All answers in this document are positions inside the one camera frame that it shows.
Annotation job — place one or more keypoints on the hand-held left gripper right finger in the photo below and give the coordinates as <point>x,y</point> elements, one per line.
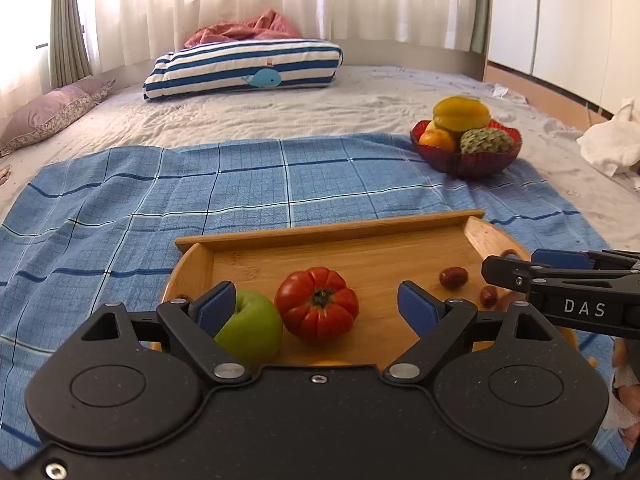
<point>417,307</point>

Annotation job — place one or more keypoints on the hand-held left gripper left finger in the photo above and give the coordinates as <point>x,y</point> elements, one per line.
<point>217,307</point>

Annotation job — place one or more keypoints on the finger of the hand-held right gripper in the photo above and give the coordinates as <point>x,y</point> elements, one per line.
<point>560,259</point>
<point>565,282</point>

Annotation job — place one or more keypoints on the large green apple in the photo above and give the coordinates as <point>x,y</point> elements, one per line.
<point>255,330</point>

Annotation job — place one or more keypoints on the red date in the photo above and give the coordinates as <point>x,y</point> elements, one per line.
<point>454,277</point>
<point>489,296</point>

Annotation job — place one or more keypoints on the ribbed red tomato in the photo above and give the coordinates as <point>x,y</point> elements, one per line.
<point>300,310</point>

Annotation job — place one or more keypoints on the patterned pink clothing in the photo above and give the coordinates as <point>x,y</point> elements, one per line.
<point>627,395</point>

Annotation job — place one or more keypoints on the white crumpled cloth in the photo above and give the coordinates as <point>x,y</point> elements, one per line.
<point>610,142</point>

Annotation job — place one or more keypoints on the red glass bowl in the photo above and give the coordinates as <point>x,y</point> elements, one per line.
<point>465,165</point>

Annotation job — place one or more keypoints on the blue checked blanket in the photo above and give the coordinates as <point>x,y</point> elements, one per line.
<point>125,210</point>

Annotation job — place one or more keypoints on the green custard apple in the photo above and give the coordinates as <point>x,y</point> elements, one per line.
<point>485,142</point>

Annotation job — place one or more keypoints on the small orange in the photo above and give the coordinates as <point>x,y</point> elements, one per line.
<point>435,141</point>

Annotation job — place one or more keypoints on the yellow starfruit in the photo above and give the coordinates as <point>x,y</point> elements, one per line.
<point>460,112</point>

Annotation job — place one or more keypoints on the white paper scrap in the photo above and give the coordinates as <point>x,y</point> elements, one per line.
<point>500,91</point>

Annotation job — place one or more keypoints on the grey quilted bedsheet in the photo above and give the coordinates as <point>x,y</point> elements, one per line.
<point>350,110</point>

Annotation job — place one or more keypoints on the white wardrobe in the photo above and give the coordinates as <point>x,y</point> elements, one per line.
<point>565,20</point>

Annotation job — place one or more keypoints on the blue striped whale pillow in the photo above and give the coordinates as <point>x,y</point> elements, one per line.
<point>225,67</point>

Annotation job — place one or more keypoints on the pink cloth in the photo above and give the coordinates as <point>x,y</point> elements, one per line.
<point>4,175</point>

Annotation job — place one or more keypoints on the green curtain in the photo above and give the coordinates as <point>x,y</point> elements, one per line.
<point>482,10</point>
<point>67,35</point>

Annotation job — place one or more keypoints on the purple floral pillow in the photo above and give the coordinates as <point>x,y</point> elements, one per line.
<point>45,110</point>

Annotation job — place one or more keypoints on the pink crumpled duvet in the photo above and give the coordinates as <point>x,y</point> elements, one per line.
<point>250,30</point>

